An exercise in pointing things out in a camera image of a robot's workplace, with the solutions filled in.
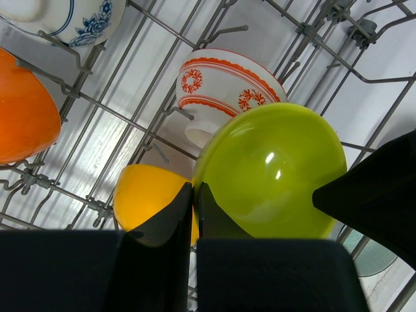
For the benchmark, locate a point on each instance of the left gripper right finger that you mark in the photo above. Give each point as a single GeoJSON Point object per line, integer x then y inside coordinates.
{"type": "Point", "coordinates": [271, 274]}

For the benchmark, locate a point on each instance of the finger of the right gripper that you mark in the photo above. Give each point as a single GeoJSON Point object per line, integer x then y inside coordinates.
{"type": "Point", "coordinates": [377, 197]}

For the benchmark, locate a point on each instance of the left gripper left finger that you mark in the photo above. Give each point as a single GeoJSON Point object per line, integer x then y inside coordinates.
{"type": "Point", "coordinates": [146, 269]}

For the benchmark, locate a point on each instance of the yellow-orange bowl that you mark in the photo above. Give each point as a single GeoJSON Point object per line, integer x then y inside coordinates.
{"type": "Point", "coordinates": [142, 191]}

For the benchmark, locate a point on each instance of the lime green bowl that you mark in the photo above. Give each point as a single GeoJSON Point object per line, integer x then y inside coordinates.
{"type": "Point", "coordinates": [263, 166]}

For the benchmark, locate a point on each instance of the grey wire dish rack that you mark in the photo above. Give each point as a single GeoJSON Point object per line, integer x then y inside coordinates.
{"type": "Point", "coordinates": [351, 62]}

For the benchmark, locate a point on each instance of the orange bowl white inside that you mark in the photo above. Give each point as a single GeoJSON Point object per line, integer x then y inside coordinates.
{"type": "Point", "coordinates": [30, 121]}

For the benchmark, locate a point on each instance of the orange white patterned bowl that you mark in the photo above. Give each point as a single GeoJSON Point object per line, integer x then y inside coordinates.
{"type": "Point", "coordinates": [216, 85]}

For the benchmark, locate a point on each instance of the blue floral bowl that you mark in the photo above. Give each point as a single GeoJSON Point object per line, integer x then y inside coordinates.
{"type": "Point", "coordinates": [74, 23]}

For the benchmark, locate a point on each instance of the light teal bowl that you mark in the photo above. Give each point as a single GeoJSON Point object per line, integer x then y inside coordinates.
{"type": "Point", "coordinates": [373, 259]}

